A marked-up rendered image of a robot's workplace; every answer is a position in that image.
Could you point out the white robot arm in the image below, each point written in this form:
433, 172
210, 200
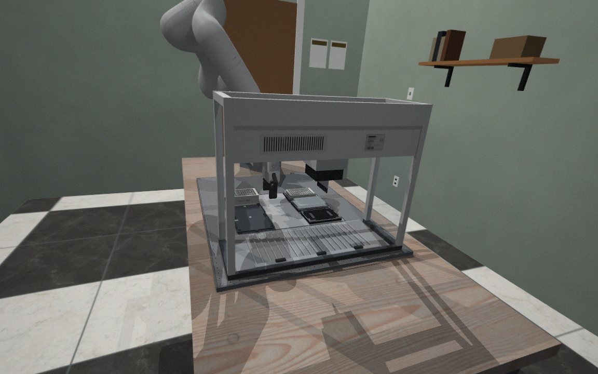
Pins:
197, 26

